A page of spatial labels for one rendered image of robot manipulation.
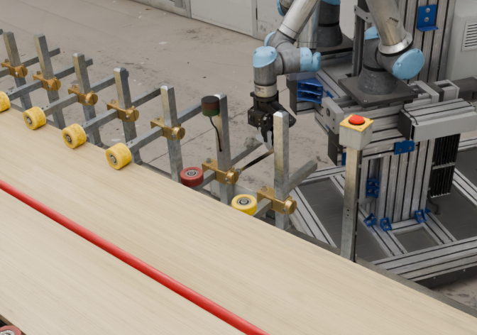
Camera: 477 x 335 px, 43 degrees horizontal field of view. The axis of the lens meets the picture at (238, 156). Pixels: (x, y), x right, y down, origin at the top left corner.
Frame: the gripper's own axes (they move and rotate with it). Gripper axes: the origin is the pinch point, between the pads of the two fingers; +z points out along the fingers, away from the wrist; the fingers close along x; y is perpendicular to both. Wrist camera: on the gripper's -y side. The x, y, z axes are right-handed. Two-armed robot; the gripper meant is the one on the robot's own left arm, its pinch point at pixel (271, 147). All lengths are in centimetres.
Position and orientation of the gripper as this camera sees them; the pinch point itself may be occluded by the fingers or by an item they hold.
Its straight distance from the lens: 207.4
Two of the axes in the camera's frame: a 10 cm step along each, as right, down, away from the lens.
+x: -6.3, 4.4, -6.4
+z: 0.4, 8.4, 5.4
